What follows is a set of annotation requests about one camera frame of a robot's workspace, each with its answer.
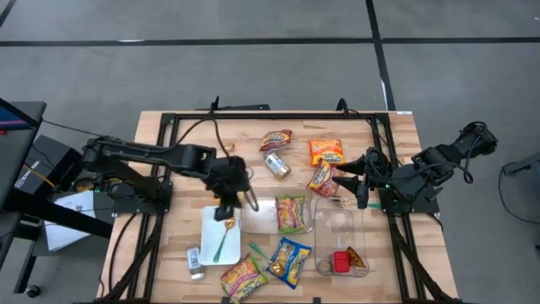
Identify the white paper sheet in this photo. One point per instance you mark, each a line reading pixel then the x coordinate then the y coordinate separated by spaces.
pixel 67 228

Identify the grey chair base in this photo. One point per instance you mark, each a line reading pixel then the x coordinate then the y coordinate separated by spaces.
pixel 527 166

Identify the black box white logo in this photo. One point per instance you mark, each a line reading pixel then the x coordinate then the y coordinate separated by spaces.
pixel 42 156

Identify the narrow clear plastic bin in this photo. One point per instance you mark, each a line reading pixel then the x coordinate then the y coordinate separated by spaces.
pixel 341 228

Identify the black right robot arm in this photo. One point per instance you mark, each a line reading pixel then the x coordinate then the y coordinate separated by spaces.
pixel 439 158

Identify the white plastic tray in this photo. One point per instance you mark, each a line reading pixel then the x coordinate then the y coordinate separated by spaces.
pixel 206 236

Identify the silver tin can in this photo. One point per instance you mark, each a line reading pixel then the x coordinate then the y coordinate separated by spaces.
pixel 277 164

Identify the blue monitor screen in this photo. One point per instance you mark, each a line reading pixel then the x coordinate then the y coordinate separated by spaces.
pixel 10 120

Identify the white label spice jar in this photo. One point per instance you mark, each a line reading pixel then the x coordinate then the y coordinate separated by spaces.
pixel 195 262

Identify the red green noodle packet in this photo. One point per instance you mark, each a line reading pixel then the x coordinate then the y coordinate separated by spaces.
pixel 242 278

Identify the black caster wheel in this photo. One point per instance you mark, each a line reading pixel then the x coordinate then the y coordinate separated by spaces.
pixel 32 291

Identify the red lid spice jar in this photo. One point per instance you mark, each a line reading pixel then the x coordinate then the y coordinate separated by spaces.
pixel 341 262

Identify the wide clear plastic bin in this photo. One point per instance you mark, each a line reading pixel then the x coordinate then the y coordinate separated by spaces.
pixel 261 215

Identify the dark red noodle packet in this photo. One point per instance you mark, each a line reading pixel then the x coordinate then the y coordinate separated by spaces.
pixel 275 140

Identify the orange noodle packet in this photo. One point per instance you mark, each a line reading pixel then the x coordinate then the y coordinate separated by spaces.
pixel 327 150

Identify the black aluminium table frame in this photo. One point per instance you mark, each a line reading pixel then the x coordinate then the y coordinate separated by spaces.
pixel 287 115

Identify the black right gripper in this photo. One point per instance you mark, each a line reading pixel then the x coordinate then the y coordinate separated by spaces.
pixel 375 177

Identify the black desk leg beam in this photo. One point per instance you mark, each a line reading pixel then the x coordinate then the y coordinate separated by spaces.
pixel 63 213

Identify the yellow noodle packet green edge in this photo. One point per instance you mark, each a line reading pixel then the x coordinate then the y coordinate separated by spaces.
pixel 291 213

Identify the blue yellow noodle packet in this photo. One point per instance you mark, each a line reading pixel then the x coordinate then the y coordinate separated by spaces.
pixel 295 262

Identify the black desk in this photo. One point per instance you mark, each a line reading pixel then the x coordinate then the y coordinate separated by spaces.
pixel 17 148

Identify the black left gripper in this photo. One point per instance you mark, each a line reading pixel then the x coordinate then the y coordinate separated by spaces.
pixel 225 177

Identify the red yellow noodle packet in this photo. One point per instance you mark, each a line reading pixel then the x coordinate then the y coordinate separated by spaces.
pixel 322 179

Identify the brown orange snack packet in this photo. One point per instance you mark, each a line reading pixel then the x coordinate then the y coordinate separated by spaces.
pixel 355 257

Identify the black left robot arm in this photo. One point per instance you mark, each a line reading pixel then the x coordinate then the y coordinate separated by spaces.
pixel 139 150

